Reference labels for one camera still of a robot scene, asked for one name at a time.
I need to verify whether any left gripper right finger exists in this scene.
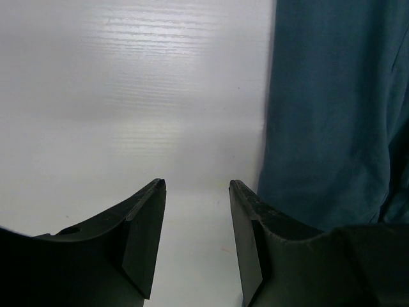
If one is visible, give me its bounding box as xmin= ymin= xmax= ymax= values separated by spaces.
xmin=229 ymin=180 xmax=351 ymax=306

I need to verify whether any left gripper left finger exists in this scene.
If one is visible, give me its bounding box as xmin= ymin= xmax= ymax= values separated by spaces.
xmin=33 ymin=178 xmax=166 ymax=306

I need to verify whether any blue-grey t shirt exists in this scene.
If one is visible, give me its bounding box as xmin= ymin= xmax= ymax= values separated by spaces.
xmin=258 ymin=1 xmax=408 ymax=231

